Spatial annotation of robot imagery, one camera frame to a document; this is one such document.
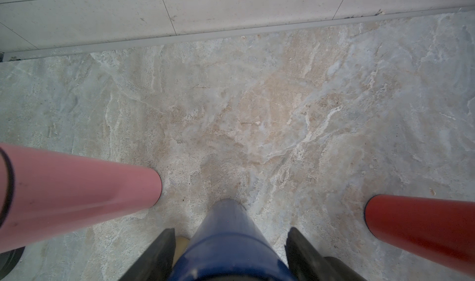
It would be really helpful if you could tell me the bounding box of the red thermos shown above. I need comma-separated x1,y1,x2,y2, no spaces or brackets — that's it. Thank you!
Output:
364,194,475,276

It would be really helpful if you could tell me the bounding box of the gold thermos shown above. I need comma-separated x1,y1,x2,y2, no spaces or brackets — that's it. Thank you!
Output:
172,236,190,267

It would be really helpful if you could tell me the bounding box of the blue thermos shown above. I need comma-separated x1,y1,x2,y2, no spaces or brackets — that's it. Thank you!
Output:
169,199,295,281

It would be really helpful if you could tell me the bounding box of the beige microphone on black stand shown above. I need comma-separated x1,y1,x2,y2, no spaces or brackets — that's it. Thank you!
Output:
0,247,25,280

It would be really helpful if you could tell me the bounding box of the pink thermos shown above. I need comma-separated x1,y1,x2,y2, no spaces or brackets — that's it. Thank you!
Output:
1,143,162,253

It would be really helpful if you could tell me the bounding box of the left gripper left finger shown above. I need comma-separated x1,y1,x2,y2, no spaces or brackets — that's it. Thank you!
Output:
119,229,176,281

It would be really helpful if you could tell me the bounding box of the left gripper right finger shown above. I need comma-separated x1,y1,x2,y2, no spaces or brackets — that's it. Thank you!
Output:
285,227,366,281

